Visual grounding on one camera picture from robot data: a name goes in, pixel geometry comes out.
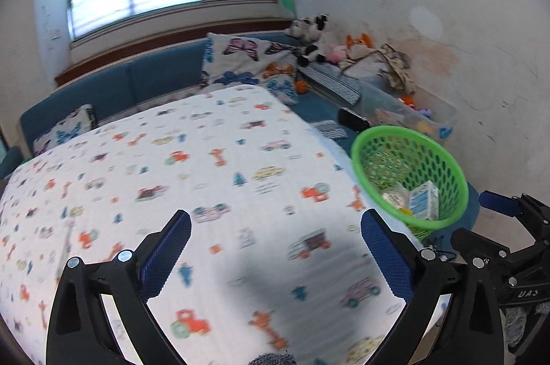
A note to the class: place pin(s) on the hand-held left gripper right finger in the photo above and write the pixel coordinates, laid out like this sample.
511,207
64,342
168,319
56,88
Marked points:
386,257

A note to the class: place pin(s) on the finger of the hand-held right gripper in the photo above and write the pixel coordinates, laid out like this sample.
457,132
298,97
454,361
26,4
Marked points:
498,201
477,244

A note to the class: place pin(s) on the person's right hand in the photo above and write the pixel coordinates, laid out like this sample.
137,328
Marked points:
515,324

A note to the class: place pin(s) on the white light switch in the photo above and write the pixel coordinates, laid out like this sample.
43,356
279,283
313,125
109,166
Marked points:
54,35

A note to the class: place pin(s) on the orange fox plush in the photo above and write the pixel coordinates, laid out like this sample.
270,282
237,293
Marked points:
359,43

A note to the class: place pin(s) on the berry yogurt cup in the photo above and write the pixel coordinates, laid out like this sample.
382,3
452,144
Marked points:
393,197

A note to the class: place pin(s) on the beige crumpled cloth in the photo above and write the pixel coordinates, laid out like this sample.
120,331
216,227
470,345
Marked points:
386,66

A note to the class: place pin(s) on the blue sofa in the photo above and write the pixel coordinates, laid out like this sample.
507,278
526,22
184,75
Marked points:
163,77

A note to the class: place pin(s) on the large butterfly print pillow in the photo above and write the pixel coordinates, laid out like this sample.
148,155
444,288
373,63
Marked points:
245,60

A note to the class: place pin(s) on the grey plush toy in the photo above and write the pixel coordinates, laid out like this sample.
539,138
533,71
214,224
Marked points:
300,27

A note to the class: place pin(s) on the clear plastic storage bin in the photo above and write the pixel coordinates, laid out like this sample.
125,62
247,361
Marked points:
429,111

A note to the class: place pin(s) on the pink plush toy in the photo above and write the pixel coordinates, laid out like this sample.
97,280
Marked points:
337,53

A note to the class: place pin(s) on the vehicle print white tablecloth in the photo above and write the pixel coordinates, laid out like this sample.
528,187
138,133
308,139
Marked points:
172,176

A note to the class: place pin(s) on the black white cow plush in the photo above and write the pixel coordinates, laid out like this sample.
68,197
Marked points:
316,42

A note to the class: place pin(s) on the small patterned cloth mat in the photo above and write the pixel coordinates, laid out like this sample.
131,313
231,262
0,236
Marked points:
331,129

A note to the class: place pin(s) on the black white patterned mat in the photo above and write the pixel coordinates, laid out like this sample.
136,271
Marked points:
331,83

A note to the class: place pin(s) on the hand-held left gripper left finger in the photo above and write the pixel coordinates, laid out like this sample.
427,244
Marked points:
165,257

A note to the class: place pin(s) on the green plastic basket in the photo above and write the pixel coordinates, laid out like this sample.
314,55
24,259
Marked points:
447,171

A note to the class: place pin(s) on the small butterfly print pillow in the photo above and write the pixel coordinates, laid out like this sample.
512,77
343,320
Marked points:
64,128

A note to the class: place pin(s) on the white milk carton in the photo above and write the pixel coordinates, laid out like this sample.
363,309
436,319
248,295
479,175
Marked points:
423,199

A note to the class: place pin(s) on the small orange ball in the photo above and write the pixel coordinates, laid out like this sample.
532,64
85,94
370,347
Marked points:
302,87

